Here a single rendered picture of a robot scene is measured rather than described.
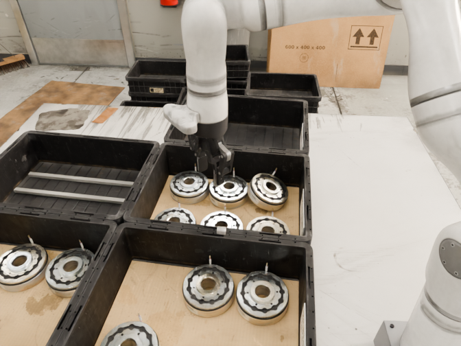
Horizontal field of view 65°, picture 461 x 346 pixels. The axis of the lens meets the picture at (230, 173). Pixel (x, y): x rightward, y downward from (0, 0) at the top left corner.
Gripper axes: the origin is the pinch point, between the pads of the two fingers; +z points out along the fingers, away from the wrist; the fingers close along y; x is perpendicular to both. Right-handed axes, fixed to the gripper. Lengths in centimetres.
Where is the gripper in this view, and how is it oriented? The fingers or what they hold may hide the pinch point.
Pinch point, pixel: (210, 171)
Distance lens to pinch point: 77.1
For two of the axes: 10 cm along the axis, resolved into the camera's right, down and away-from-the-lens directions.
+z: 0.0, 7.8, 6.3
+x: -8.0, 3.7, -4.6
